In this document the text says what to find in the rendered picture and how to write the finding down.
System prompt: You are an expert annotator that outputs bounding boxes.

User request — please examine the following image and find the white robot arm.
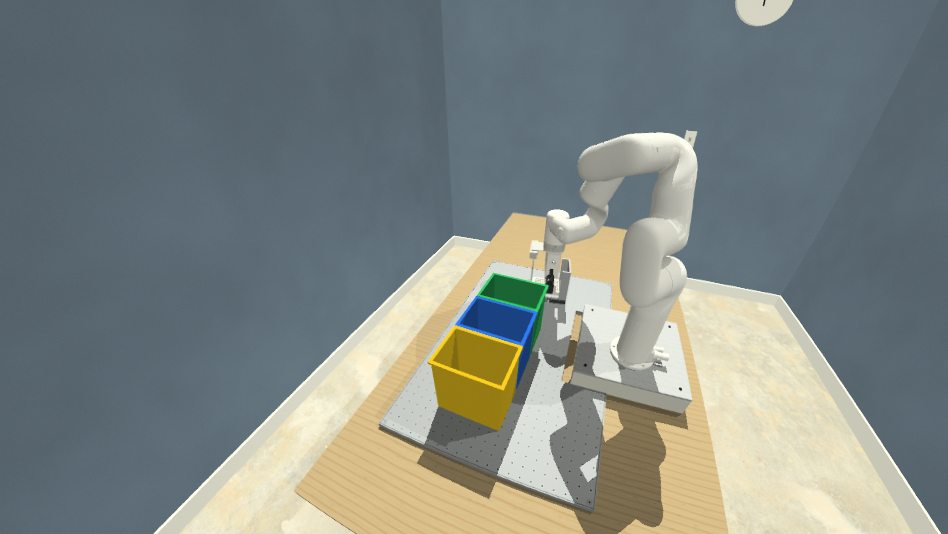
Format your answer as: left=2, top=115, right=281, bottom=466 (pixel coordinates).
left=529, top=133, right=698, bottom=370

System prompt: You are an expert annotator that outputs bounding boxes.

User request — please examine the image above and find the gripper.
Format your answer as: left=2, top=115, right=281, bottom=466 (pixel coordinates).
left=545, top=251, right=564, bottom=294

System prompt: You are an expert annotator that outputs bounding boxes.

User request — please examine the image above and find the blue open-top bin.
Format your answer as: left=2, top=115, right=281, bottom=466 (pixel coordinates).
left=455, top=297, right=536, bottom=389

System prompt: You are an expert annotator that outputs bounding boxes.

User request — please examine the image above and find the yellow bin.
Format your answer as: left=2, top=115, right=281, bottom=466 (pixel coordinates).
left=428, top=327, right=522, bottom=431

